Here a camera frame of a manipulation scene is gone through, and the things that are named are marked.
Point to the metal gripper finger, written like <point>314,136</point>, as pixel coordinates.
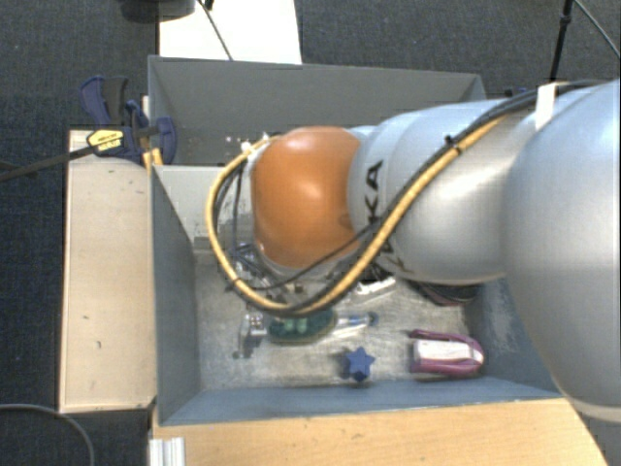
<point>261,329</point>
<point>245,342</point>

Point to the grey metal bin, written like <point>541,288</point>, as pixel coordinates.
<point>179,309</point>

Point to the blue star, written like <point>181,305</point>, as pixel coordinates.
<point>358,362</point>

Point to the white flat thing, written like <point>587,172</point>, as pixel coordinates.
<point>374,286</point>

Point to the pale wood flat board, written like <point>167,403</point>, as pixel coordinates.
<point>109,284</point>

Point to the purple and white stapler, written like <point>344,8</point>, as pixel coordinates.
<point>446,355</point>

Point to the dark purple round thing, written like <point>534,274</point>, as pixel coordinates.
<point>448,293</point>

